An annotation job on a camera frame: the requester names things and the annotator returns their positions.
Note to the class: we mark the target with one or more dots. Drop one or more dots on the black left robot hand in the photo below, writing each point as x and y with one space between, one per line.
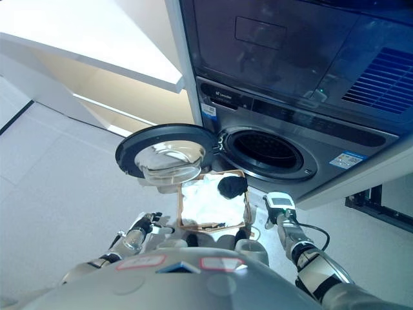
151 223

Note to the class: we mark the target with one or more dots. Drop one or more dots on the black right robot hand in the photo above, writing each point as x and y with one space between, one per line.
280 201

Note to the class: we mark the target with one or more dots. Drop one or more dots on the black garment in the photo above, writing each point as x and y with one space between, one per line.
231 187

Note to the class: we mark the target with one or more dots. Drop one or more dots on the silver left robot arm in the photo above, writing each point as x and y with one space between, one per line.
132 240

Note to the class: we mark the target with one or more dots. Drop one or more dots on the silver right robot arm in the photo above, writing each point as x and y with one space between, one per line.
317 271

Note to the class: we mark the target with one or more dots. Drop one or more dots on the brown wicker laundry basket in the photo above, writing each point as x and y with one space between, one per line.
179 206

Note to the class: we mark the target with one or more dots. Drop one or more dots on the white clothes pile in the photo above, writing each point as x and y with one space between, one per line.
209 203

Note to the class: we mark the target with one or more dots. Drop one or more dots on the silver left robot leg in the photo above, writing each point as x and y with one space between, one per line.
171 243

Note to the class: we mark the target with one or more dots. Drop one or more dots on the silver robot leg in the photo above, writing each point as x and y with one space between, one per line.
251 252
171 243

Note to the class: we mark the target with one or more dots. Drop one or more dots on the black left robot foot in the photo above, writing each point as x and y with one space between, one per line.
192 240

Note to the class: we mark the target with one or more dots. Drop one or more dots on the black robot foot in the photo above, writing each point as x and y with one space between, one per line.
192 240
241 235

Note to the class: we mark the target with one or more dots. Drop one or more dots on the black right robot foot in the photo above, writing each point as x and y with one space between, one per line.
241 235

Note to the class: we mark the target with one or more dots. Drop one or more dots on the silver right robot leg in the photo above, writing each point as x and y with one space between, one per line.
251 252

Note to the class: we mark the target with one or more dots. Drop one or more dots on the silver robot torso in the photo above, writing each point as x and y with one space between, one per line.
177 287

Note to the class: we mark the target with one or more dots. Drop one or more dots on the blue energy label sticker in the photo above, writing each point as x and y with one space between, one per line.
348 159

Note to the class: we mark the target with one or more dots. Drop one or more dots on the round glass washer door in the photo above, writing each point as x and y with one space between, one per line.
155 142

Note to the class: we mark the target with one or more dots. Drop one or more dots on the small blue washer sticker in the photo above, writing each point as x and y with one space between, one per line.
209 110

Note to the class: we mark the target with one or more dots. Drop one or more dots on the thin white shelf board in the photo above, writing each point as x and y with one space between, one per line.
113 109

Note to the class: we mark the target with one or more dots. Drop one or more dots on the dark stacked dryer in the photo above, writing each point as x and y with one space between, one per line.
274 58

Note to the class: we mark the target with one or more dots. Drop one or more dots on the thick white shelf board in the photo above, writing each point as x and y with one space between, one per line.
96 48

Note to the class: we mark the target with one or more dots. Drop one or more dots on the black metal floor frame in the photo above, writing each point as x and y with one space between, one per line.
380 210

